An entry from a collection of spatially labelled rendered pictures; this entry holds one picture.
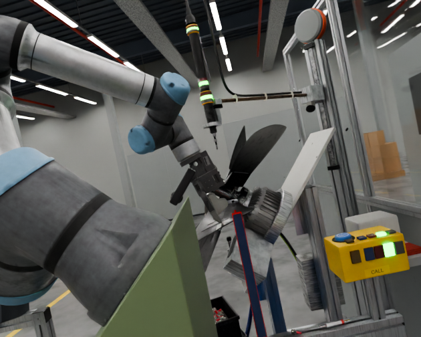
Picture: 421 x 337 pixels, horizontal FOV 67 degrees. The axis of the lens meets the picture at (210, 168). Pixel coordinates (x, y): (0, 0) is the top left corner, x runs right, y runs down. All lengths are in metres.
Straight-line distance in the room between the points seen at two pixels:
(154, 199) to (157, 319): 8.36
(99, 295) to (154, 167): 8.22
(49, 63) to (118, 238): 0.45
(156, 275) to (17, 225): 0.19
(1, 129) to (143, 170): 8.03
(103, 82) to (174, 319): 0.55
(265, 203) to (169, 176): 7.36
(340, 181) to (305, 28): 0.77
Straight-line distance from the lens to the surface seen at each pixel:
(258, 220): 1.18
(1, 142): 0.68
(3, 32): 0.75
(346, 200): 1.68
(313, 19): 1.73
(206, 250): 1.23
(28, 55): 0.75
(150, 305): 0.31
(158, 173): 8.55
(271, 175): 6.65
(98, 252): 0.39
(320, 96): 1.61
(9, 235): 0.44
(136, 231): 0.39
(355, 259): 0.85
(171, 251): 0.30
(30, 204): 0.42
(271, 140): 1.16
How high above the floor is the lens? 1.33
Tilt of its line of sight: 1 degrees down
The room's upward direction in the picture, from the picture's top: 12 degrees counter-clockwise
